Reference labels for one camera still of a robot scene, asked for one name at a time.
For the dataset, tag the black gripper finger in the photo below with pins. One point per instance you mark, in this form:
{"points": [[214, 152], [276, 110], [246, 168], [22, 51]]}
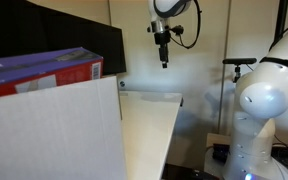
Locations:
{"points": [[166, 55], [162, 56]]}

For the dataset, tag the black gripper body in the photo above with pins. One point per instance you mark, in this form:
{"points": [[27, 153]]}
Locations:
{"points": [[162, 39]]}

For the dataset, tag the red and blue product box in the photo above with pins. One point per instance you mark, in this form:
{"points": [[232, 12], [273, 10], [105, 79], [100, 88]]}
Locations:
{"points": [[32, 72]]}

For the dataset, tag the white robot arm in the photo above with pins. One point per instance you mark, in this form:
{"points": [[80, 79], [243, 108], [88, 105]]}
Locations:
{"points": [[260, 96]]}

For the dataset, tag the black electronics box on floor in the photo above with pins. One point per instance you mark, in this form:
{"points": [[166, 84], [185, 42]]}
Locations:
{"points": [[220, 152]]}

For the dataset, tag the white cardboard storage box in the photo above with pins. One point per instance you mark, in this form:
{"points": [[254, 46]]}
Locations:
{"points": [[71, 132]]}

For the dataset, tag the black computer monitor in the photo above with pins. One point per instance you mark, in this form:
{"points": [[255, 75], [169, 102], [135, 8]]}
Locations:
{"points": [[27, 28]]}

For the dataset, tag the black camera on stand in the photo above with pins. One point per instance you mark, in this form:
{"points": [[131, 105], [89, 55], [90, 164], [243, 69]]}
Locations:
{"points": [[237, 62]]}

